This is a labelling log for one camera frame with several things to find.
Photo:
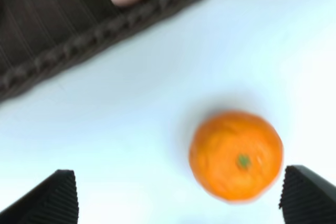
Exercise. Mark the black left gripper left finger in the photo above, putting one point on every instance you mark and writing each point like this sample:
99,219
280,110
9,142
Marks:
53,201

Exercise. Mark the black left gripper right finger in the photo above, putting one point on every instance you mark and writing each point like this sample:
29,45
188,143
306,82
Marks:
306,197

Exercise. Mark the orange tangerine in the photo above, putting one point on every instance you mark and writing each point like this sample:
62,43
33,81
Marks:
236,155

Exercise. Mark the dark brown wicker basket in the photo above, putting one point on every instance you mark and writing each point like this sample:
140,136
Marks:
42,38

